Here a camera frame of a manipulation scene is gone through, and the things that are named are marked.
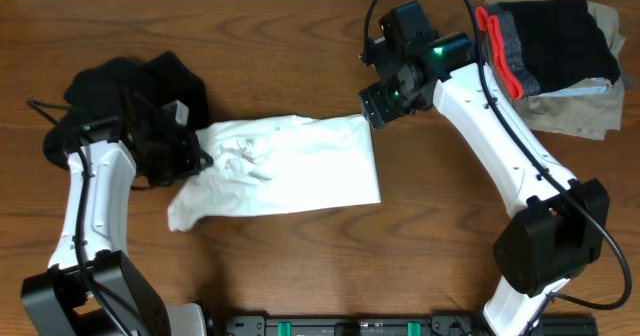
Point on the light blue folded garment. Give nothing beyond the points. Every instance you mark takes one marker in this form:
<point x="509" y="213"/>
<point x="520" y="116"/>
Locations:
<point x="586" y="87"/>

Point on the white t-shirt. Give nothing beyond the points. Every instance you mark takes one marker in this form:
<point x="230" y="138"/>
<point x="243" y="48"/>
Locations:
<point x="279" y="165"/>

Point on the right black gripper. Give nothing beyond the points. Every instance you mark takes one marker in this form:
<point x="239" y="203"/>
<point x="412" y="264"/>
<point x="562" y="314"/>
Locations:
<point x="377" y="108"/>

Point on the black t-shirt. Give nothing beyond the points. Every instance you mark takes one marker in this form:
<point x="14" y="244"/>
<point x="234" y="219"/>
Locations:
<point x="107" y="102"/>

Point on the khaki folded garment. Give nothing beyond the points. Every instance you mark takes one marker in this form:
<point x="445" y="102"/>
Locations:
<point x="588" y="117"/>

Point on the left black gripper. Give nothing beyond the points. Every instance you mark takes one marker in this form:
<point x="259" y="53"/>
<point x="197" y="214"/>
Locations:
<point x="189" y="148"/>

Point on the black mounting rail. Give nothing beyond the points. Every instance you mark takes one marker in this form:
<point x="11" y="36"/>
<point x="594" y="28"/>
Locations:
<point x="439" y="325"/>

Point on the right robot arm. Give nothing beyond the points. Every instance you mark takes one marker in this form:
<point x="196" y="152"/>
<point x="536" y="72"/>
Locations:
<point x="555" y="223"/>

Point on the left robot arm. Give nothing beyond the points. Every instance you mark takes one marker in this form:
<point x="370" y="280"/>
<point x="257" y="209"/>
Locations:
<point x="90" y="286"/>

